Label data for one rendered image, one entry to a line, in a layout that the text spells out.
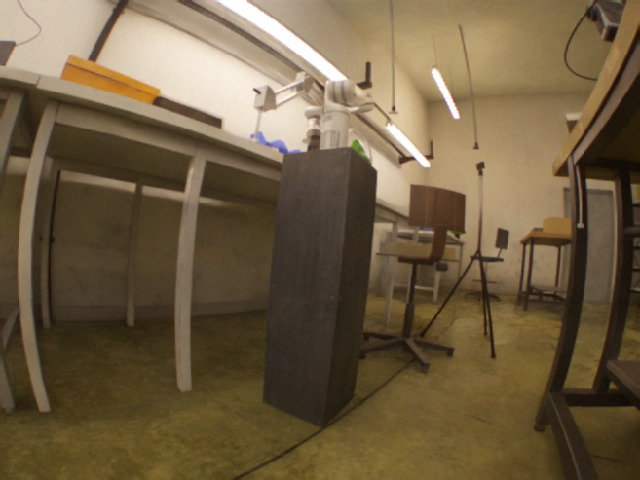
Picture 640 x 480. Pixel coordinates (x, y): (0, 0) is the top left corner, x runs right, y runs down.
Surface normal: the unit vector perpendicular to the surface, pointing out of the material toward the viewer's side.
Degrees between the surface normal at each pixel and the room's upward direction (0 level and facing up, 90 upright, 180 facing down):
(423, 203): 90
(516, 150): 90
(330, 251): 90
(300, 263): 90
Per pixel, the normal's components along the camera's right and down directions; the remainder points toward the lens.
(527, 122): -0.61, -0.08
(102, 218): 0.78, 0.06
